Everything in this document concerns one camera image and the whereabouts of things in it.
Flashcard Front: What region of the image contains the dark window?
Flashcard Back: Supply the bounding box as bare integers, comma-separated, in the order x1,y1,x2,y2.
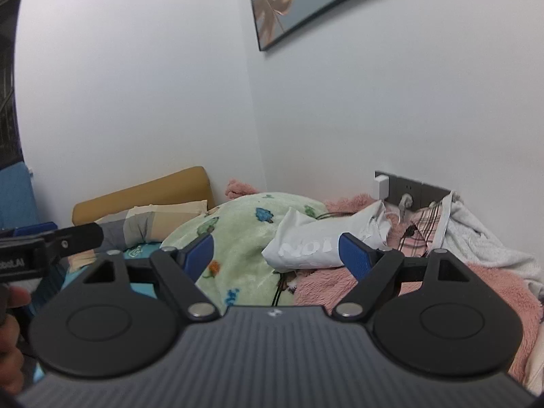
0,0,25,171

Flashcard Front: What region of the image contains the pink fluffy blanket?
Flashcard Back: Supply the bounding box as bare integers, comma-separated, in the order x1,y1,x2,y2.
224,178,544,394

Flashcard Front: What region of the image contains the grey wall socket panel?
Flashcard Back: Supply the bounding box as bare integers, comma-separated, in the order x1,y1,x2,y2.
374,170,452,214

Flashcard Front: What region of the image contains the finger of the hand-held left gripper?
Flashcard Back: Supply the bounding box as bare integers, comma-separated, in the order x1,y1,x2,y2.
43,222,104,260

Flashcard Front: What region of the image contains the white charger block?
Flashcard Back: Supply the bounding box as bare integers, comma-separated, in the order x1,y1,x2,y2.
373,174,390,202

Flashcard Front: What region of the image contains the white fleece cloth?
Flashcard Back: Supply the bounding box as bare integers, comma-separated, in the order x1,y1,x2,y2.
440,199,539,295

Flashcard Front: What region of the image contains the tan headboard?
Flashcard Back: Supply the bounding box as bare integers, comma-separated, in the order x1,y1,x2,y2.
72,166,215,226

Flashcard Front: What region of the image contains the green printed fleece blanket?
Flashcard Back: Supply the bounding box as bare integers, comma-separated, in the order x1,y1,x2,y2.
160,191,341,308

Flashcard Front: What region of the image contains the pink plaid cloth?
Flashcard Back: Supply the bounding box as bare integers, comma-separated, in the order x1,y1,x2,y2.
399,191,456,259

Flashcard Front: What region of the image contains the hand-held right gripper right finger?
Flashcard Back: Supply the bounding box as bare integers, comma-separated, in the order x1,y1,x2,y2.
332,233,473,322

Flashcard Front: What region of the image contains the person's left hand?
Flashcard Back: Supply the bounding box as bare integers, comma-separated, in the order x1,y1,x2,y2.
0,287,31,395

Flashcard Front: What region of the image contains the white plastic bag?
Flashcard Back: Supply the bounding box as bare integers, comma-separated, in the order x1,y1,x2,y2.
261,199,392,273

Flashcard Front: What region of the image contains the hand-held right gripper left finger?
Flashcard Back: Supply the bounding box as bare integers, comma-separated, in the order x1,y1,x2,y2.
76,234,221,320

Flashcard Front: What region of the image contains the beige grey patchwork pillow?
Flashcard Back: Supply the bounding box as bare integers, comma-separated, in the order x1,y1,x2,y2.
94,199,209,248

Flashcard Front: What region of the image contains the blue quilted cushion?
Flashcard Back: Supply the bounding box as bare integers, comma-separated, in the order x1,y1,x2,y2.
0,163,38,231

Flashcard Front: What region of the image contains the teal printed bedsheet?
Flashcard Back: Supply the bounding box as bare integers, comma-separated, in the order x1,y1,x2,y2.
124,241,163,261

